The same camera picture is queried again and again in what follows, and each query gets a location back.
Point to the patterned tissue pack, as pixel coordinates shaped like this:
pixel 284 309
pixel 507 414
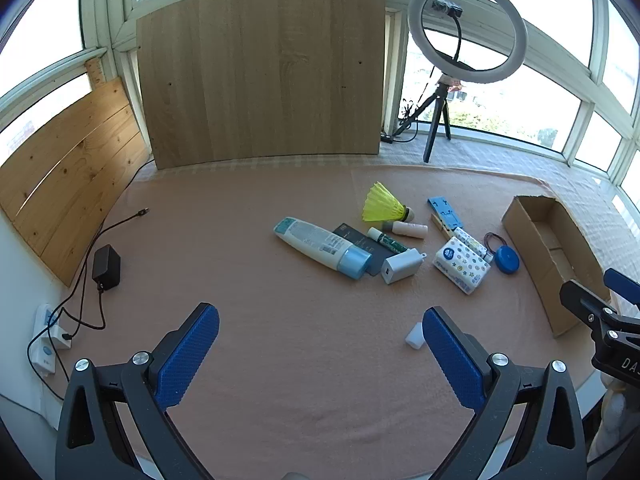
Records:
pixel 462 266

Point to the black power adapter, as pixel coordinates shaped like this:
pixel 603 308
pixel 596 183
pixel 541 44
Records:
pixel 106 266

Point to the black phone clamp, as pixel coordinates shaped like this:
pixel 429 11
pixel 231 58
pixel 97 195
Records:
pixel 447 8

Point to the green glue stick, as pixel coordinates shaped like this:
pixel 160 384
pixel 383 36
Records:
pixel 392 244

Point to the pine plank panel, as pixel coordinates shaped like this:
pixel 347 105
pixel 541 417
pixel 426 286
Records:
pixel 65 180

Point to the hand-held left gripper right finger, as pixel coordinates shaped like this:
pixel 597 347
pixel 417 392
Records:
pixel 452 360

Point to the small white tube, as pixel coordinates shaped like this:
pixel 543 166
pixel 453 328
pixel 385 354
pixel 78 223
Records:
pixel 410 230

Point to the white window frame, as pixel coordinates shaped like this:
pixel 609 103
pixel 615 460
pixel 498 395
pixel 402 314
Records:
pixel 565 55

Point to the yellow shuttlecock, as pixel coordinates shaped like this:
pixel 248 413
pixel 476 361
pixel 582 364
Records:
pixel 382 205

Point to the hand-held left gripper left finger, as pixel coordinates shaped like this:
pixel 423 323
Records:
pixel 187 355

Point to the pink blanket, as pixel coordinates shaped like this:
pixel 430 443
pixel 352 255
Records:
pixel 280 350

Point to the patterned lighter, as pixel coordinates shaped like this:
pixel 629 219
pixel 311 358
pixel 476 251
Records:
pixel 475 245

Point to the blue round tape measure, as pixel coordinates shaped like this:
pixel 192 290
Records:
pixel 506 260

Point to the dark grey card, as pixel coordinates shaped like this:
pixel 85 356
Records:
pixel 372 260

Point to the white power strip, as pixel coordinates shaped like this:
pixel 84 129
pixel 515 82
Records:
pixel 47 340

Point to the cardboard box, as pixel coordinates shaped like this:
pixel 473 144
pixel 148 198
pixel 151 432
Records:
pixel 545 260

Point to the large light wood board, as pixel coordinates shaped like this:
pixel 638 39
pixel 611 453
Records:
pixel 260 75

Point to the white charger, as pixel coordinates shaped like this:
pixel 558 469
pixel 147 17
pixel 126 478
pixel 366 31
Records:
pixel 400 267

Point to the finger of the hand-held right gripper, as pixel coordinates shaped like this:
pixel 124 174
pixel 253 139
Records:
pixel 622 285
pixel 585 302

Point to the person's right hand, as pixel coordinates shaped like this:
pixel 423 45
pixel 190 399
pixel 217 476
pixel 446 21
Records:
pixel 617 415

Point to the black power strip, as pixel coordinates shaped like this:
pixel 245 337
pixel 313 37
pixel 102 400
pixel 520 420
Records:
pixel 387 137

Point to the white bottle with blue cap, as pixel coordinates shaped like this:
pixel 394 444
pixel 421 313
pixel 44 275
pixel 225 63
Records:
pixel 315 245

